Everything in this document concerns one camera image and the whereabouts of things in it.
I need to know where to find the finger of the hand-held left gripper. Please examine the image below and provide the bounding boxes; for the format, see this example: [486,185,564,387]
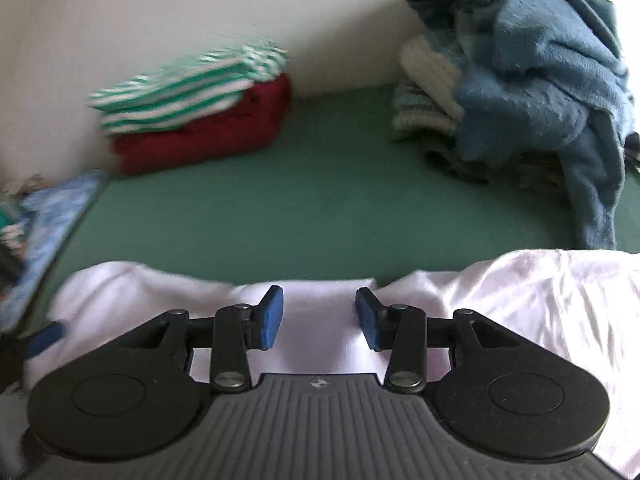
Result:
[25,322,67,358]

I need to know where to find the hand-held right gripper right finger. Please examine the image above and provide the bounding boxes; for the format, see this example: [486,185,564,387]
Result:
[355,287,531,395]

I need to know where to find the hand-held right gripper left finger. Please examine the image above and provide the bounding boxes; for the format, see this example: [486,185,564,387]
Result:
[107,285,284,395]

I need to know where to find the blue patterned blanket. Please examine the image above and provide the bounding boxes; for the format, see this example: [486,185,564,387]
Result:
[0,170,110,332]

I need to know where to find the red folded garment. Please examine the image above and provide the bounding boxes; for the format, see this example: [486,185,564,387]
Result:
[112,74,293,176]

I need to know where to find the dark grey-green knit garment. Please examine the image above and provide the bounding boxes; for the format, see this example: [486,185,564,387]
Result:
[424,132,568,196]

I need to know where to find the light blue striped knit garment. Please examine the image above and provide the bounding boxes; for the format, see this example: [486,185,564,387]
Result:
[391,84,461,137]

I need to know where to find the green white striped folded garment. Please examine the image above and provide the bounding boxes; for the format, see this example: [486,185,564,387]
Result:
[87,40,290,136]

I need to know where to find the white knit sweater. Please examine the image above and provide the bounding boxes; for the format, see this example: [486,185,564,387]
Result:
[399,35,468,117]

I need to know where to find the blue knit sweater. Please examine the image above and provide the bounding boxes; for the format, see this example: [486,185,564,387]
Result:
[405,0,632,251]

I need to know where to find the dark striped cloth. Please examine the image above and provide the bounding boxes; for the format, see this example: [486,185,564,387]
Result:
[624,132,640,173]

